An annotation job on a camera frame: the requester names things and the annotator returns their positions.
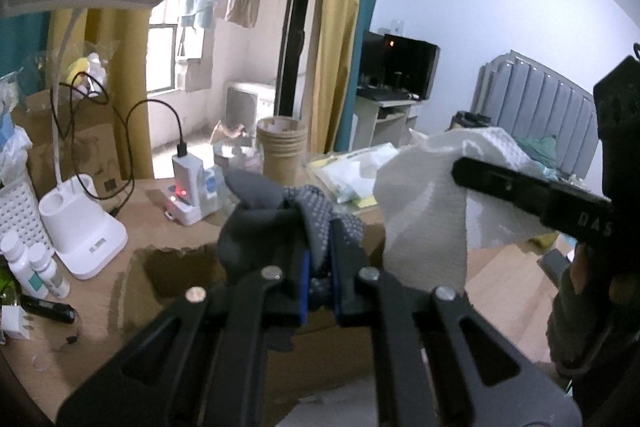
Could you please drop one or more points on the black pen-shaped device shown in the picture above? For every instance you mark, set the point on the black pen-shaped device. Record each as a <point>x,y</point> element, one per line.
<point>50,309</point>

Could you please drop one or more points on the stack of paper cups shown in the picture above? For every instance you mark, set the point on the stack of paper cups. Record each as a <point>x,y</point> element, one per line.
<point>280,152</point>

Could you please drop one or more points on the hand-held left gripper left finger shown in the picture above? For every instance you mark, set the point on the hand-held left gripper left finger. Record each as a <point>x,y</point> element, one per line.
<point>302,289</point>

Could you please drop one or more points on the white textured cloth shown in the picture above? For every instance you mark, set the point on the white textured cloth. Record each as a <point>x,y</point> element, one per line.
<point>425,207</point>

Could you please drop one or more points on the black television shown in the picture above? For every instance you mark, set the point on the black television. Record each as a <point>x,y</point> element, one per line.
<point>400,62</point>

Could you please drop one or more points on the white desk lamp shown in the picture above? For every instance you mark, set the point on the white desk lamp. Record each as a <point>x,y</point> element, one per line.
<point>85,237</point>

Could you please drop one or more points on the clear plastic jar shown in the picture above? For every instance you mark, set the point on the clear plastic jar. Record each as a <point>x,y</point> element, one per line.
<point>240,159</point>

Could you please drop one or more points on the green cloth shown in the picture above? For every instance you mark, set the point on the green cloth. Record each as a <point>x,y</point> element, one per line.
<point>540,149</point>

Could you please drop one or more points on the white plug adapter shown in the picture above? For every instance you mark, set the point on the white plug adapter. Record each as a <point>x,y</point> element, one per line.
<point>15,322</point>

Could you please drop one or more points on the closed brown cardboard box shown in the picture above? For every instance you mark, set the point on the closed brown cardboard box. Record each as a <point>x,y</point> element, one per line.
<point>95,152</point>

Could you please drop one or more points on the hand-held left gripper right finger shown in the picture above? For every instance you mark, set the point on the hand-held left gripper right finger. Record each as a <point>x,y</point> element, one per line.
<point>340,279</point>

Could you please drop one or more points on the white perforated basket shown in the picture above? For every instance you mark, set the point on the white perforated basket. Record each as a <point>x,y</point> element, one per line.
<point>20,212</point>

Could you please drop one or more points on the yellow curtain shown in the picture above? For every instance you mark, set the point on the yellow curtain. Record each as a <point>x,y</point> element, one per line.
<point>125,57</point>
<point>335,32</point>

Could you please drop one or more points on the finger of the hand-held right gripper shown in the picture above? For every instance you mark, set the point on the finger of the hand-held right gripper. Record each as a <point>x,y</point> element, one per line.
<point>525,194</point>

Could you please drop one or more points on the blue and white plastic bags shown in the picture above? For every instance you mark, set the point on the blue and white plastic bags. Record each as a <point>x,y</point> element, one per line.
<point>12,142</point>

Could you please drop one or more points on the black door frame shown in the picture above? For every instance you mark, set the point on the black door frame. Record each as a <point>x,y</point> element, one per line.
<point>297,32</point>

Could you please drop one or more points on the white floor appliance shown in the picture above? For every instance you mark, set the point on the white floor appliance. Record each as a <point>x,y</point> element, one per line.
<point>245,107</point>

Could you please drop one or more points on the white pill bottle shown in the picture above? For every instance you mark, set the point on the white pill bottle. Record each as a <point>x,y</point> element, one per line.
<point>22,272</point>
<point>50,277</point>

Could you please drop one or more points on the white charging dock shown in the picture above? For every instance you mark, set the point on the white charging dock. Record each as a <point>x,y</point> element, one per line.
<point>190,187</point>

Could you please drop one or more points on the window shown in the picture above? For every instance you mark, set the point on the window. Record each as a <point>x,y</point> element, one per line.
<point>162,57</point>

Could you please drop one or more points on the person's right hand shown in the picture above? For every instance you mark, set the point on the person's right hand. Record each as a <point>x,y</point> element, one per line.
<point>575,317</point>

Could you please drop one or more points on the white television stand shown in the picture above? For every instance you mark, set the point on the white television stand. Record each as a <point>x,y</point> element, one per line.
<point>385,122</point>

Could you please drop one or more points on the pile of white plastic packets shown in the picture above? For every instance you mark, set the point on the pile of white plastic packets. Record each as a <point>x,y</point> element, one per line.
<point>350,172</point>

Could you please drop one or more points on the grey padded headboard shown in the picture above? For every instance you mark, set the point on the grey padded headboard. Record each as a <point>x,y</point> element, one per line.
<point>540,102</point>

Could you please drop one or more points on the clear bag with yellow toy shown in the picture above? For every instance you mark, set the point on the clear bag with yellow toy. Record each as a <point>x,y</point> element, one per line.
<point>85,67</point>

